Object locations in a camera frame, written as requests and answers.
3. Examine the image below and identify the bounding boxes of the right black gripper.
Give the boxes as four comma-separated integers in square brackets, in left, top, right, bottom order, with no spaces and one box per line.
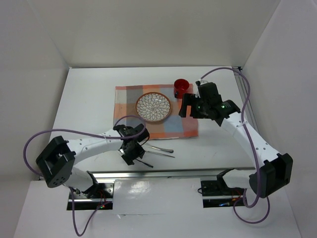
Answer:
[178,93,209,119]

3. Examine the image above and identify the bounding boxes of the red mug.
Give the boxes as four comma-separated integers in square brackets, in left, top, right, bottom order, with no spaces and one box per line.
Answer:
[173,78,190,99]

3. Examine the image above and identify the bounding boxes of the silver fork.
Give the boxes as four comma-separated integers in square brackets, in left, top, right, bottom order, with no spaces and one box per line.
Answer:
[136,159,154,168]

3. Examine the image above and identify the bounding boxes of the orange checked cloth placemat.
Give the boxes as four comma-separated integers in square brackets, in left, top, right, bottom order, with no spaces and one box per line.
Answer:
[113,84,199,139]

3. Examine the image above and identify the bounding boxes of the floral patterned ceramic plate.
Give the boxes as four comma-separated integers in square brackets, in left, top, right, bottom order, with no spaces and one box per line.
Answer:
[135,92,172,122]

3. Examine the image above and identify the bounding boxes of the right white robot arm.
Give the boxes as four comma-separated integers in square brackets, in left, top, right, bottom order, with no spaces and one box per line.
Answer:
[179,83,293,198]

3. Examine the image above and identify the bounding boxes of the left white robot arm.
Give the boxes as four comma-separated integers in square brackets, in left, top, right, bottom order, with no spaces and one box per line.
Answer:
[36,124,150,198]

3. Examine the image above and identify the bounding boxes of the silver spoon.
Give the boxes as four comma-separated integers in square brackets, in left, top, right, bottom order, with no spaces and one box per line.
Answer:
[145,150,175,158]

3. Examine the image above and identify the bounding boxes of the silver table knife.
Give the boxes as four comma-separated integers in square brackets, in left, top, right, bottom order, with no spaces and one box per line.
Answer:
[145,145,174,153]

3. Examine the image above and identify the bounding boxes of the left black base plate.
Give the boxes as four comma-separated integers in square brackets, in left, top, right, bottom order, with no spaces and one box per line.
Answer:
[70,180,114,200]

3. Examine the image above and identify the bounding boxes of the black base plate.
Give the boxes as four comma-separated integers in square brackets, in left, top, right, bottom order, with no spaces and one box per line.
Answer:
[70,180,114,200]
[201,180,244,196]

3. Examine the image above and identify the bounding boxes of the aluminium frame rail right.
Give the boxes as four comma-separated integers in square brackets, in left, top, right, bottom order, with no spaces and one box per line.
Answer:
[233,66,259,131]

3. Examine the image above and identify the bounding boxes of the aluminium frame rail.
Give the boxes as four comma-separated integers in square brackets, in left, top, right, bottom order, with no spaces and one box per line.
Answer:
[39,167,256,180]
[233,66,259,131]

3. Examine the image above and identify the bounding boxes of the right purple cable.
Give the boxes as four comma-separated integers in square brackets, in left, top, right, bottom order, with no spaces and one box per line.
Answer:
[197,66,270,225]

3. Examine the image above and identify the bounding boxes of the purple cable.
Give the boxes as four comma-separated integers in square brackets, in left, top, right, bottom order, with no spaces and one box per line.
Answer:
[23,115,147,237]
[197,66,270,225]

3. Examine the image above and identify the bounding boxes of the aluminium frame rail front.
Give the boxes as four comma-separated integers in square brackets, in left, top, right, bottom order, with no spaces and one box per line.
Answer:
[39,167,256,180]

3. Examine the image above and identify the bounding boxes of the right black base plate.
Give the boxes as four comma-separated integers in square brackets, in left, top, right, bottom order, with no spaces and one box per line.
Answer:
[201,180,244,196]

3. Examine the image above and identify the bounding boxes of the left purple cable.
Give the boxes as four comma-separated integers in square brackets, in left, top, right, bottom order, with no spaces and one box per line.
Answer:
[23,115,147,237]

